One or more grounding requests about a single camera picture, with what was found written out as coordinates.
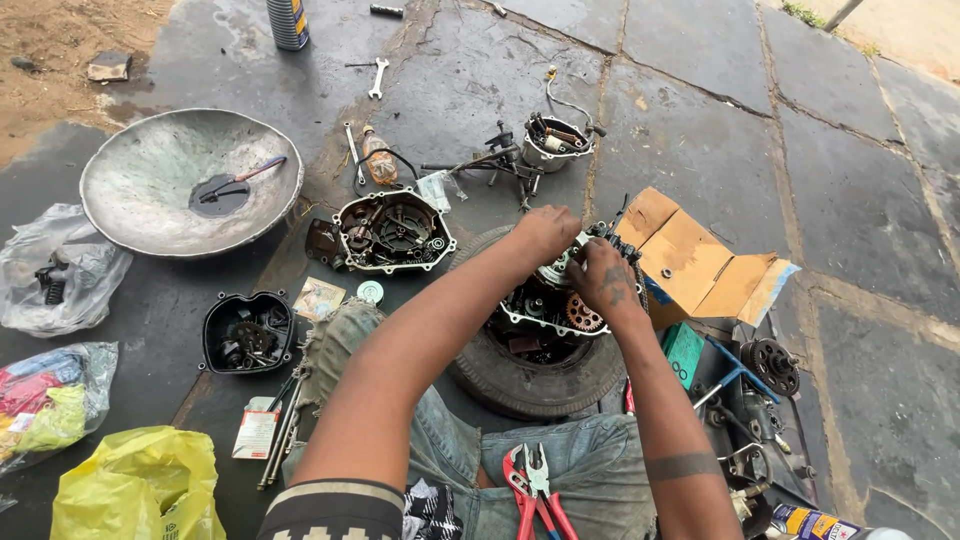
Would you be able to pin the person's right hand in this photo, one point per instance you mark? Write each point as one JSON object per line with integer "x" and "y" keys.
{"x": 611, "y": 281}

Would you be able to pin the heap of engine parts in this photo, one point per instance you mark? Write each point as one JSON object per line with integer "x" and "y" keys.
{"x": 750, "y": 442}

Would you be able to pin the motorcycle engine crankcase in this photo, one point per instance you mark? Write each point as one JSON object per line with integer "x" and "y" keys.
{"x": 529, "y": 309}

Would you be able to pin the black gear shift shaft assembly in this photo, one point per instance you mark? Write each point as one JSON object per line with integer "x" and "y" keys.
{"x": 504, "y": 159}

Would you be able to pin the black clutch gear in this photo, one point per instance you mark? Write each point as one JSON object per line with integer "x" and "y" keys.
{"x": 772, "y": 366}

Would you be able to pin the black cover holding gear parts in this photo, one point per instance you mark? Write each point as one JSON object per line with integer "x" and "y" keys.
{"x": 247, "y": 334}

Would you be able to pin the small metal piece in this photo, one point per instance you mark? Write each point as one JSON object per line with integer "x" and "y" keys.
{"x": 499, "y": 9}

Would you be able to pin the person's right fingers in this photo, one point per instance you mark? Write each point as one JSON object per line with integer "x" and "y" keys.
{"x": 583, "y": 262}

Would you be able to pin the green cardboard parts box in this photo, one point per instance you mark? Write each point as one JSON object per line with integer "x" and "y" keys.
{"x": 682, "y": 352}

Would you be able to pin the brown cardboard box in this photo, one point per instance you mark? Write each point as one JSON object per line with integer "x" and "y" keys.
{"x": 690, "y": 262}

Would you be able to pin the yellow plastic bag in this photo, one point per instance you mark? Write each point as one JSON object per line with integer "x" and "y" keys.
{"x": 139, "y": 487}

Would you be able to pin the short black socket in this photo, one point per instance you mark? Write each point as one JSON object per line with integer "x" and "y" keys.
{"x": 386, "y": 10}

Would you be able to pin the engine cover with clutch parts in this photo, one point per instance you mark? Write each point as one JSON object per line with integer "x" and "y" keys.
{"x": 394, "y": 232}

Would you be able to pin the short silver open-end wrench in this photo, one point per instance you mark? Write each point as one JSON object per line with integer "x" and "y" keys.
{"x": 377, "y": 78}

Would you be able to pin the person's torn blue jeans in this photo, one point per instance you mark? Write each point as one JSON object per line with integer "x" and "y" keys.
{"x": 592, "y": 465}

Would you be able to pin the large dented metal basin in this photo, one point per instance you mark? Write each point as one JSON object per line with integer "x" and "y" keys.
{"x": 150, "y": 172}

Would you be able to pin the person's striped dark sleeve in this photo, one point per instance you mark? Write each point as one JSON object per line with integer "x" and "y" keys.
{"x": 334, "y": 510}

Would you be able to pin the black and white checked cloth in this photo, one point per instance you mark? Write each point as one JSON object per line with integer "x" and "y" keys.
{"x": 431, "y": 514}

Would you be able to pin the flat grey stone piece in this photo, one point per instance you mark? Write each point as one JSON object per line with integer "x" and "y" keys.
{"x": 109, "y": 66}

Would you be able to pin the grey ribbed oil bottle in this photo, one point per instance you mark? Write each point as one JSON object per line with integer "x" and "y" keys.
{"x": 287, "y": 22}

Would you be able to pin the crumpled clear plastic wrapper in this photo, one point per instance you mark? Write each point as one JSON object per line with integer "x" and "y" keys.
{"x": 436, "y": 189}

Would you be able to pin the small printed picture card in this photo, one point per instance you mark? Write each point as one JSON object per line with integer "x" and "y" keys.
{"x": 319, "y": 298}

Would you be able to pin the brown metal engine part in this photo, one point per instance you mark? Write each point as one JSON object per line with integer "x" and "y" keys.
{"x": 321, "y": 240}

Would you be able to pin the silver cylinder housing with parts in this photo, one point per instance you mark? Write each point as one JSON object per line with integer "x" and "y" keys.
{"x": 555, "y": 146}

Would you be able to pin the worn black rubber tyre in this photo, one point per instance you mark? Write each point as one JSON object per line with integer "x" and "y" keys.
{"x": 525, "y": 386}

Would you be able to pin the yellow and blue spray can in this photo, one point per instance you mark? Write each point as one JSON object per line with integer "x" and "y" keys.
{"x": 814, "y": 523}

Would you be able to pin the red and white paper packet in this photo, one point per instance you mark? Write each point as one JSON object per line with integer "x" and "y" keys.
{"x": 256, "y": 433}

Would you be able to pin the grey metal pole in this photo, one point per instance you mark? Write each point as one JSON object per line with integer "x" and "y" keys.
{"x": 841, "y": 15}

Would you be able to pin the long silver spanner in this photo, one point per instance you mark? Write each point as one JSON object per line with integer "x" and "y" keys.
{"x": 353, "y": 152}

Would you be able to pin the clear bag with black parts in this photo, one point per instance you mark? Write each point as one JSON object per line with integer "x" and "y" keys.
{"x": 64, "y": 270}

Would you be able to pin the person's left fingers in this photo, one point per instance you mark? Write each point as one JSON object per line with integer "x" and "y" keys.
{"x": 566, "y": 219}

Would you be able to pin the round teal cap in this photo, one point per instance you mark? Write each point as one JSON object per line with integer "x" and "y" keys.
{"x": 370, "y": 292}

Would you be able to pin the bundle of long metal bolts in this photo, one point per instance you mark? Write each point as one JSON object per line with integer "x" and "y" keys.
{"x": 281, "y": 442}

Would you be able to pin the clear bag of coloured cloths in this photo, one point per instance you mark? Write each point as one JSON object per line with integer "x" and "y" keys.
{"x": 49, "y": 397}

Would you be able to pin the plastic bottle with amber liquid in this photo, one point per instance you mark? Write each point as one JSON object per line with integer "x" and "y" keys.
{"x": 379, "y": 159}

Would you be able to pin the person's left hand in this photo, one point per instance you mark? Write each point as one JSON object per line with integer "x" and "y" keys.
{"x": 541, "y": 232}

